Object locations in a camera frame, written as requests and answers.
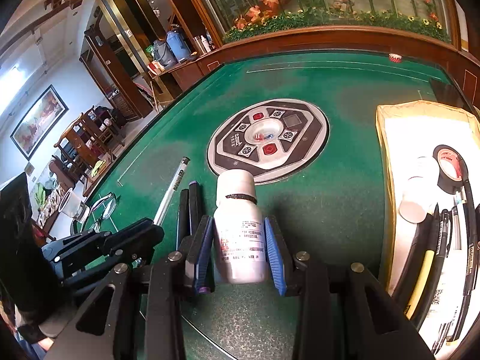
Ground framed painting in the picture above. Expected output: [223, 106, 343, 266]
[10, 84, 69, 161]

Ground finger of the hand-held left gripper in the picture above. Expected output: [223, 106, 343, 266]
[62, 217, 165, 289]
[41, 230, 113, 267]

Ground wooden display cabinet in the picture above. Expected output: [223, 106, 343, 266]
[79, 0, 212, 121]

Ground round table control panel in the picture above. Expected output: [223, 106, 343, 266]
[207, 98, 330, 185]

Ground clear gel pen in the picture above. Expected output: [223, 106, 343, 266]
[152, 156, 190, 229]

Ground eyeglasses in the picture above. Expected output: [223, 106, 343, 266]
[80, 192, 119, 233]

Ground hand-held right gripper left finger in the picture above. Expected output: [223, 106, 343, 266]
[45, 215, 216, 360]

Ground wooden sideboard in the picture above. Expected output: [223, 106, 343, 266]
[148, 53, 226, 91]

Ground black marker with purple cap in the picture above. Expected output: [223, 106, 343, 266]
[188, 181, 216, 295]

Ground wooden chair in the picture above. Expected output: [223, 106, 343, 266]
[54, 110, 115, 167]

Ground long black pen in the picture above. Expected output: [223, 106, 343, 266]
[455, 154, 475, 214]

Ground blue thermos flask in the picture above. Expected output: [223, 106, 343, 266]
[166, 30, 192, 63]

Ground yellow pen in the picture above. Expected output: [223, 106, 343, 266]
[405, 202, 440, 321]

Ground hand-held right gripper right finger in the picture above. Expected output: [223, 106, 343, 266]
[263, 215, 436, 360]

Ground clear glass cup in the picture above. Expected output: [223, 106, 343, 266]
[60, 187, 91, 223]

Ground grey thermos flask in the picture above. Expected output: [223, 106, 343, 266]
[152, 39, 177, 69]

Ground white plastic bottle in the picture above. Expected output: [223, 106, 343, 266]
[213, 169, 269, 285]

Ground black tape roll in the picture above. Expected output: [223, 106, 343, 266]
[432, 144, 469, 196]

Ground yellow-rimmed white box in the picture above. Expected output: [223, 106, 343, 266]
[376, 100, 480, 360]

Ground artificial flower planter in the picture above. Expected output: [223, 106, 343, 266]
[195, 0, 452, 44]

